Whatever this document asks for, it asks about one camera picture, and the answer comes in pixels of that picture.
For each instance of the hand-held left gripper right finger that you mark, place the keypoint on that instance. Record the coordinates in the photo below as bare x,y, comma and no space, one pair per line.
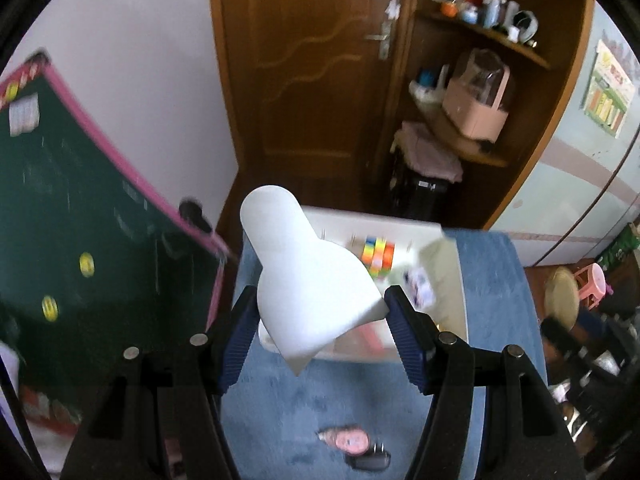
407,340

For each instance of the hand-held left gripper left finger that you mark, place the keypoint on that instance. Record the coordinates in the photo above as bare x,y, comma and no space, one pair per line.
240,335

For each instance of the white printed card packet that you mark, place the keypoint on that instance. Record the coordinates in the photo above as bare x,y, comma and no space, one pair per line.
417,285

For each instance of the white storage box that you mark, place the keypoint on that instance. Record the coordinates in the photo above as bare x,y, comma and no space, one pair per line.
450,285

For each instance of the white bowling-pin shaped block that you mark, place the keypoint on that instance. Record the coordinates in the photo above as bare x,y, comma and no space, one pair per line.
305,280

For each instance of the colourful puzzle cube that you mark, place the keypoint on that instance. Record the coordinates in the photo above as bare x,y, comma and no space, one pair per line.
378,257

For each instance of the blue fleece table mat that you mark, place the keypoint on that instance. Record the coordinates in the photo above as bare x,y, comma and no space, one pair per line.
310,405

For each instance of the pink toy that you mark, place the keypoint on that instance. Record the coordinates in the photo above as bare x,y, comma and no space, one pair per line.
347,439

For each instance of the black car key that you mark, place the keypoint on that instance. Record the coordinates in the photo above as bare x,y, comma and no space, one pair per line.
370,459

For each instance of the black chalkboard knob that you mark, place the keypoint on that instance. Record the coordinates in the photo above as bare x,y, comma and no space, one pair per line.
195,216

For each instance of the black bin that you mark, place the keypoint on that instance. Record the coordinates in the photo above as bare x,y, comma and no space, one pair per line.
417,195

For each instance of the beige round stool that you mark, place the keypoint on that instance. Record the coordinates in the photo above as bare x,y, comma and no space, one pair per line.
560,295

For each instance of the yellow round magnet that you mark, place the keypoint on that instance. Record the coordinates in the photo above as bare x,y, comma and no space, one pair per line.
87,264
49,307

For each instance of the pink cloth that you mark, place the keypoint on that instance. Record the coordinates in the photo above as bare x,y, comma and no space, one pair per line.
430,152

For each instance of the pink plastic stool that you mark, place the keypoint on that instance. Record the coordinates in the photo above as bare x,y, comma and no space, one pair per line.
590,285

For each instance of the light blue wardrobe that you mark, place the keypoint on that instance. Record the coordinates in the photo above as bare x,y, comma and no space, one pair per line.
565,190

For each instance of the green bag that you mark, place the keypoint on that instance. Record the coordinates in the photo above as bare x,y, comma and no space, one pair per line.
622,247

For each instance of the pink organizer with clear lid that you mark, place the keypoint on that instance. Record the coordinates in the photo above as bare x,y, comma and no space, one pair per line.
477,110

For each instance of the brown wooden corner shelf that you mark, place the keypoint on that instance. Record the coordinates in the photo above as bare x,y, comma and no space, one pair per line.
540,125

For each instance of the blue and white bottles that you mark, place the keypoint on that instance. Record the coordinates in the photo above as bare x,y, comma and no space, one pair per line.
427,85

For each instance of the brown wooden door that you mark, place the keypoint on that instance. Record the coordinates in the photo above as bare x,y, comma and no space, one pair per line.
300,60

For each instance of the white paper sticker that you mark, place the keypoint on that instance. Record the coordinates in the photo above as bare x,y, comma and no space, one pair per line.
24,115

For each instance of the row of small shelf bottles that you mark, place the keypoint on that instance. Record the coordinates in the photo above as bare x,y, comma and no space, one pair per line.
490,12

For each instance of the green chalkboard with pink frame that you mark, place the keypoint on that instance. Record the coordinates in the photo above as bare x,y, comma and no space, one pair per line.
75,210

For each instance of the wall poster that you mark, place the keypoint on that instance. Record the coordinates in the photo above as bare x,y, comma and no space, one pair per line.
609,90

